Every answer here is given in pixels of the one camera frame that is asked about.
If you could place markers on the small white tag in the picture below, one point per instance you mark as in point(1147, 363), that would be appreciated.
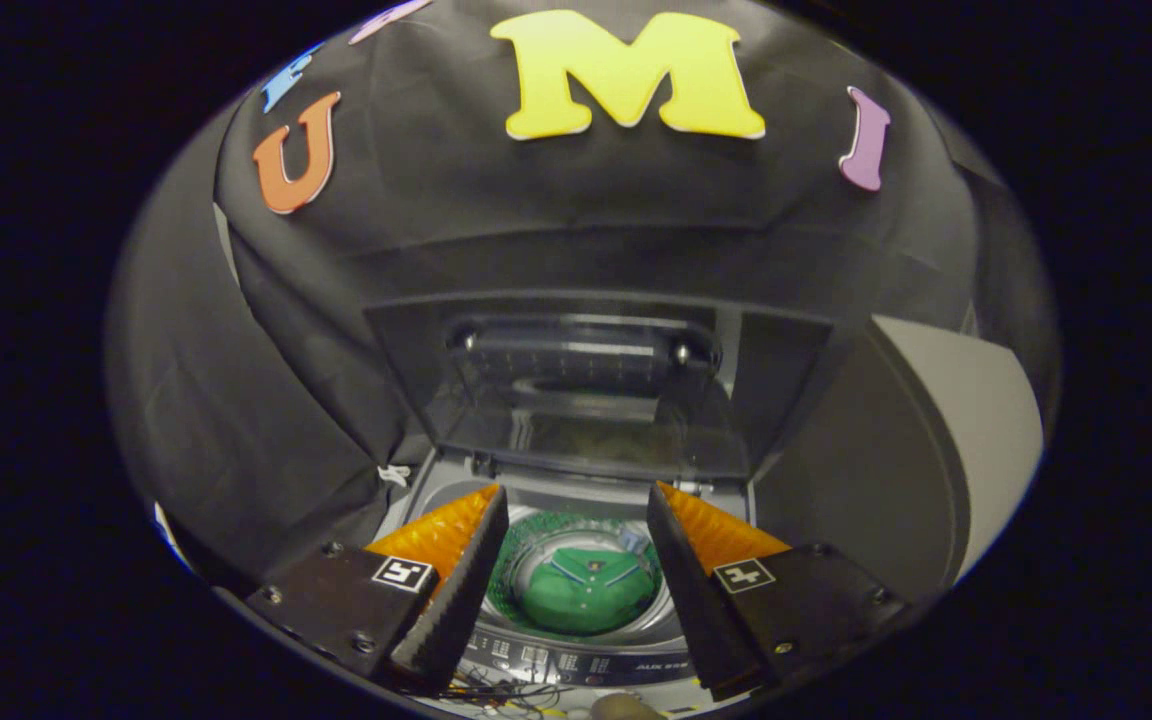
point(393, 474)

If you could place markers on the white plastic object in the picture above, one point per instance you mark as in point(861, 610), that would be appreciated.
point(168, 530)

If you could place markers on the dark washing machine lid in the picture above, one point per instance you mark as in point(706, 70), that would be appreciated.
point(586, 390)

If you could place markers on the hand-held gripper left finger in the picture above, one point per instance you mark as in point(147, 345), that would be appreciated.
point(456, 610)

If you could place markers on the green polo shirt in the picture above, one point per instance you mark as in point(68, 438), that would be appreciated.
point(586, 595)

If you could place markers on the black backdrop cloth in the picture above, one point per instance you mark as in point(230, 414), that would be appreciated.
point(556, 210)

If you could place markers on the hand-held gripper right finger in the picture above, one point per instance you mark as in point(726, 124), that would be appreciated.
point(696, 610)

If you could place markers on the grey washing machine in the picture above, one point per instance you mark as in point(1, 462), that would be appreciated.
point(576, 655)

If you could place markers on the grey cabinet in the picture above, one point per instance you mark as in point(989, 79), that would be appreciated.
point(936, 440)

